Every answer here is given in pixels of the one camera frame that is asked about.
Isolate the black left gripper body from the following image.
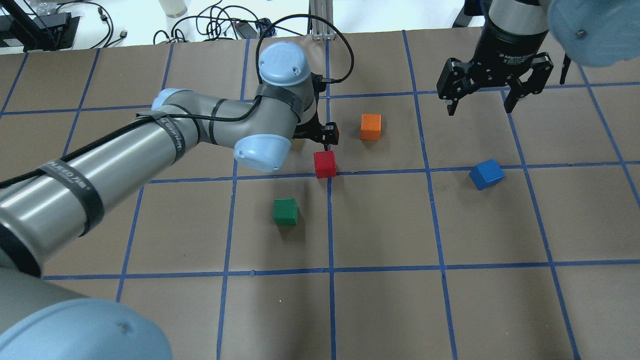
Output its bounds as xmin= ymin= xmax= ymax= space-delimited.
xmin=292 ymin=73 xmax=339 ymax=147

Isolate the blue wooden block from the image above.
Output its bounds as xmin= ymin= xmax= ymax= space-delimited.
xmin=469 ymin=158 xmax=506 ymax=191

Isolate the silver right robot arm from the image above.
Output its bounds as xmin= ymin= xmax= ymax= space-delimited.
xmin=436 ymin=0 xmax=640 ymax=116

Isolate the orange wooden block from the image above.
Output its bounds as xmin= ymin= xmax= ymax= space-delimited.
xmin=359 ymin=113 xmax=382 ymax=141

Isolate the brown paper table mat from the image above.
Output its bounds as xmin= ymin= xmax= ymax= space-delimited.
xmin=0 ymin=27 xmax=640 ymax=360

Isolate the black power adapter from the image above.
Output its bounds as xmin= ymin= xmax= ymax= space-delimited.
xmin=233 ymin=21 xmax=259 ymax=39

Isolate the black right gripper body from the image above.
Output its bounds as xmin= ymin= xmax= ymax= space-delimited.
xmin=436 ymin=25 xmax=554 ymax=101

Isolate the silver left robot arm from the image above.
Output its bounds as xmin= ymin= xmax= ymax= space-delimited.
xmin=0 ymin=41 xmax=343 ymax=360

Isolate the aluminium frame post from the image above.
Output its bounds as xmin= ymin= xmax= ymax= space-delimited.
xmin=307 ymin=0 xmax=336 ymax=42

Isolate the red wooden block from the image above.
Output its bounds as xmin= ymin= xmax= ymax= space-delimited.
xmin=313 ymin=150 xmax=338 ymax=179

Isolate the black camera stand base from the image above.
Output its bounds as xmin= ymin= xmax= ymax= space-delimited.
xmin=0 ymin=13 xmax=80 ymax=53

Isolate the green wooden block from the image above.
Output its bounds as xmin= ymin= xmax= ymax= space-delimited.
xmin=272 ymin=198 xmax=298 ymax=227

